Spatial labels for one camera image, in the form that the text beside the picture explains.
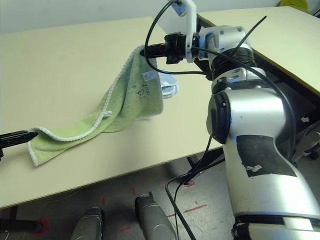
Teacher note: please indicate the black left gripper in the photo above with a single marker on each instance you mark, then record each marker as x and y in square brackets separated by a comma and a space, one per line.
[1, 154]

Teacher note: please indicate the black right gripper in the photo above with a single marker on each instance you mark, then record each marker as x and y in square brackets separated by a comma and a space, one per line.
[178, 47]

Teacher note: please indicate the green towel white trim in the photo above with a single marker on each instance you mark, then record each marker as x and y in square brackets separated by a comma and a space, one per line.
[140, 95]

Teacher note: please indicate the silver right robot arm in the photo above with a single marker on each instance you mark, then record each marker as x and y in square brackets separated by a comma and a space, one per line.
[255, 112]

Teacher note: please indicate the folded blue towel white trim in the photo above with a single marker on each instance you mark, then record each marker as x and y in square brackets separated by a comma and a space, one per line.
[170, 85]

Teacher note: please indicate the black table foot bar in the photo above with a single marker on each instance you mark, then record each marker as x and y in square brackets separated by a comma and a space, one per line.
[20, 225]

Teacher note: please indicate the red floor tape mark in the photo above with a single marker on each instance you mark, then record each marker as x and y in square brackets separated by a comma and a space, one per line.
[103, 200]
[45, 226]

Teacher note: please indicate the grey robot left leg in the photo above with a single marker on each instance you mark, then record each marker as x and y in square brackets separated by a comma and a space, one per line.
[88, 225]

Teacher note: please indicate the grey robot leg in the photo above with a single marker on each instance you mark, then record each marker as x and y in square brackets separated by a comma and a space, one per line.
[88, 225]
[155, 220]

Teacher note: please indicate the black table leg strut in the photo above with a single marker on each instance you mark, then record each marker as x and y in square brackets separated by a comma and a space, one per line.
[197, 162]

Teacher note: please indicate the yellow plastic object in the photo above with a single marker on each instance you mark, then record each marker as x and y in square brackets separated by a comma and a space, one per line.
[295, 5]

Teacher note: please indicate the grey robot right leg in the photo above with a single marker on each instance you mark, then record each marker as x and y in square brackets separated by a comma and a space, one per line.
[155, 220]

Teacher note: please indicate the white paper scrap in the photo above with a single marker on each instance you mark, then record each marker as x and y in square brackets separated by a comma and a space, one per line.
[305, 119]

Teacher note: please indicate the grey chair base with casters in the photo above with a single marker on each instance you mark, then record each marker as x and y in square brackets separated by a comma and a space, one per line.
[307, 142]

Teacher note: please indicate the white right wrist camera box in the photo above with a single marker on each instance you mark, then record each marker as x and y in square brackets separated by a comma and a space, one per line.
[175, 22]

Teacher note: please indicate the beige table black frame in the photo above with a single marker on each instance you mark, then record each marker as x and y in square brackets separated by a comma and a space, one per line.
[275, 37]

